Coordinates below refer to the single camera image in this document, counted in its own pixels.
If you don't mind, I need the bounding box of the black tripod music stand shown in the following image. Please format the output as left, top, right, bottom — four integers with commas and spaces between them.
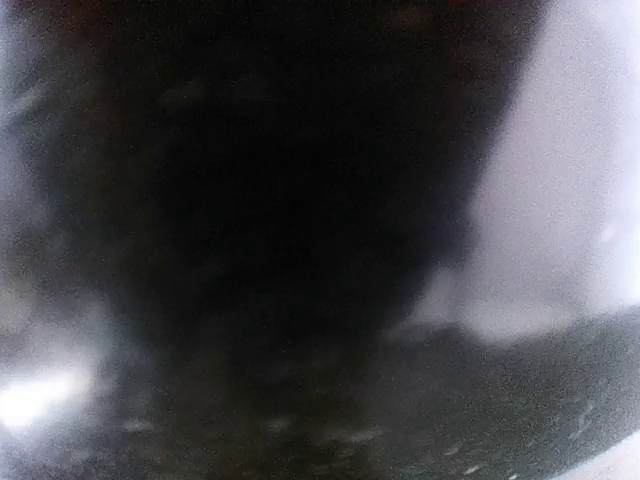
1, 1, 550, 442

